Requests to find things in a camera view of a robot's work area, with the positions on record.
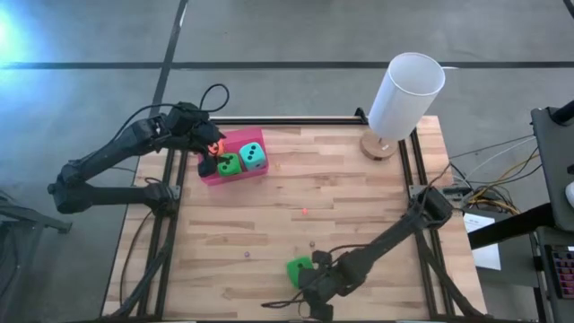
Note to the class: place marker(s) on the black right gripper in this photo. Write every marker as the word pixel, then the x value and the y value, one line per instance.
pixel 332 278

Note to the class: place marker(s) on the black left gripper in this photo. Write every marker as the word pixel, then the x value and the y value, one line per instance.
pixel 193 123

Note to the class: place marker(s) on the large orange foam die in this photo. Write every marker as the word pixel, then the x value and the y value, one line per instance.
pixel 219 148

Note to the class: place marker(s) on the large green foam die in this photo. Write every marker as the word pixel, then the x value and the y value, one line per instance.
pixel 229 165
pixel 296 269

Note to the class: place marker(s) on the large cyan foam die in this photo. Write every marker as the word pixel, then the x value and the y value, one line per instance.
pixel 252 156

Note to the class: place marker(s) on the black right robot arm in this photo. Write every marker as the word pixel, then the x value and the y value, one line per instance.
pixel 390 242

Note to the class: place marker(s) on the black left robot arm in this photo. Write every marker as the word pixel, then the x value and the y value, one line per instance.
pixel 112 148

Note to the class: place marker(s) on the pink translucent plastic bin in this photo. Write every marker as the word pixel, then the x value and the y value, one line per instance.
pixel 251 134

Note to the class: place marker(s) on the round wooden lamp base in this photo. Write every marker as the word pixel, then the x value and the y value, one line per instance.
pixel 374 150

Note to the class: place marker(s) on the white paper sheet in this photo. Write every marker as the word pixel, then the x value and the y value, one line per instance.
pixel 486 260

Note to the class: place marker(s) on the black stand legs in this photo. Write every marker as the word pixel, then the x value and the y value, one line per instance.
pixel 40 220

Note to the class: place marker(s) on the black desk bar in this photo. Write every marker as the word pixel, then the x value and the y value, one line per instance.
pixel 507 226

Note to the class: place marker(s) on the white cylindrical lamp shade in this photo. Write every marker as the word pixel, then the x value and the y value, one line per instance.
pixel 403 103

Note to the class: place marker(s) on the keyboard with coloured keys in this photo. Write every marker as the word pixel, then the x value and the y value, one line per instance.
pixel 562 273

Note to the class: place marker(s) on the grey desk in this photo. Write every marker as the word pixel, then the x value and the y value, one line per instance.
pixel 551 157

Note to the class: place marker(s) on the black aluminium table frame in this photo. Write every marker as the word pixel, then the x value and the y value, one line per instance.
pixel 291 120

